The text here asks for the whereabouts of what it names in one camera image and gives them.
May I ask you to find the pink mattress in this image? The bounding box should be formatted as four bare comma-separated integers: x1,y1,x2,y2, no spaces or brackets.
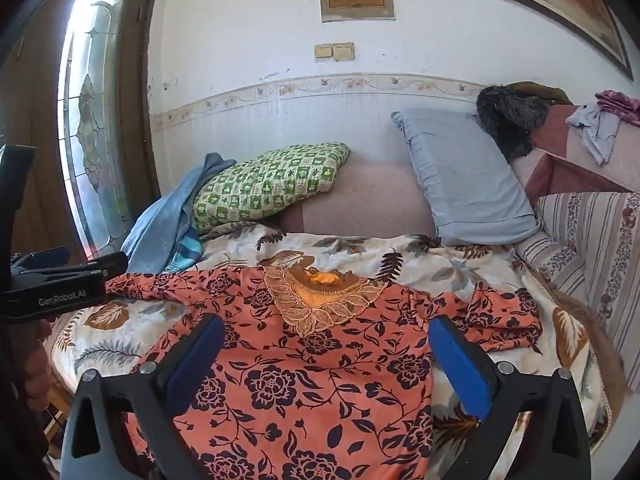
279,156,439,239

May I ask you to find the dark furry cloth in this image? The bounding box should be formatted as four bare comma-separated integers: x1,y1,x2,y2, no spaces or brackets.
475,85,549,162

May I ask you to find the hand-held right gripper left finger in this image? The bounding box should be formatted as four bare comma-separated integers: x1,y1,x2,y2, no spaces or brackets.
60,312,227,480

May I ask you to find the stained glass door pane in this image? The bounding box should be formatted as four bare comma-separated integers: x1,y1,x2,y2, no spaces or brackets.
56,0,134,257

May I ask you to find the brown wooden door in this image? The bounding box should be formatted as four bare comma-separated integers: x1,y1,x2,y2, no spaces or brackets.
0,0,162,281

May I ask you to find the magenta cloth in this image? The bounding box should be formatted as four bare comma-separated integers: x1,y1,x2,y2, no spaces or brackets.
595,90,640,127

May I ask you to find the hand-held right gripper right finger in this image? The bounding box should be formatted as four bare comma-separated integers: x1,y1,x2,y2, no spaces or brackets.
429,315,592,480

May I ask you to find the pink and brown patchwork quilt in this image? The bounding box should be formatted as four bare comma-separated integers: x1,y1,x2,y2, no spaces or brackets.
510,102,640,207

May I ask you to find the turquoise striped cloth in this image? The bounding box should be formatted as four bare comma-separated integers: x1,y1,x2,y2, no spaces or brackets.
164,226,204,274

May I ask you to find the green checked pillow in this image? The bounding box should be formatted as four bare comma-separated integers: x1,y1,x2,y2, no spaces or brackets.
192,142,352,235

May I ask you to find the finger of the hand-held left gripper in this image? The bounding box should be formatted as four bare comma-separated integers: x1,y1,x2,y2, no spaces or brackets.
30,251,129,282
10,246,71,273

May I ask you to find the cream leaf-print blanket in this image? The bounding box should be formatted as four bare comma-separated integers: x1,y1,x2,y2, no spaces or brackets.
45,220,626,461

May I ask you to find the blue-grey pillow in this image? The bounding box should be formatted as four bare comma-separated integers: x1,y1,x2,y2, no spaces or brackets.
390,107,544,247

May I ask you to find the person's left hand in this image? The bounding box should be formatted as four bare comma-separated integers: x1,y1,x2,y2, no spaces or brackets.
22,319,54,411

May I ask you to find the blue cloth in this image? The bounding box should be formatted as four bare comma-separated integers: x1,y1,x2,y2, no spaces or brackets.
121,152,237,275

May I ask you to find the lilac cloth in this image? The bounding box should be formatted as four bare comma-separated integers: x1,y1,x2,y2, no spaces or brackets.
565,101,624,166

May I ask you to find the striped floral cushion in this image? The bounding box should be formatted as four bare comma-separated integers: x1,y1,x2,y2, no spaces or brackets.
515,191,640,377

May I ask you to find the olive cloth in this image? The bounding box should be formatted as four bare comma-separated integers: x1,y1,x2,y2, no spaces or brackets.
505,81,569,107

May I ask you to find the orange floral garment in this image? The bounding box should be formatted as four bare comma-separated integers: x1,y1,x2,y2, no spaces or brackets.
102,265,544,480

